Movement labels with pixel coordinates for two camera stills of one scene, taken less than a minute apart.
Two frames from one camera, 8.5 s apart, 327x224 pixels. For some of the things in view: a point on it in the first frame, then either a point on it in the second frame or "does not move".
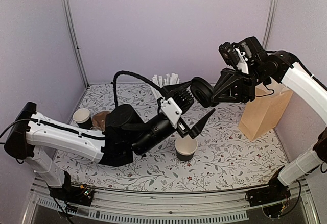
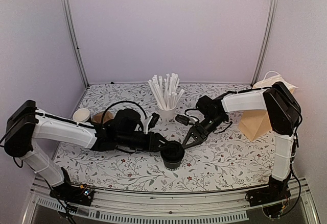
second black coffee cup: (82, 116) does not move
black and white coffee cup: (185, 148) → (172, 166)
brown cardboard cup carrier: (98, 120) does not move
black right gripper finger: (227, 76) → (194, 130)
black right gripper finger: (228, 94) → (192, 144)
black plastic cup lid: (202, 90) → (172, 151)
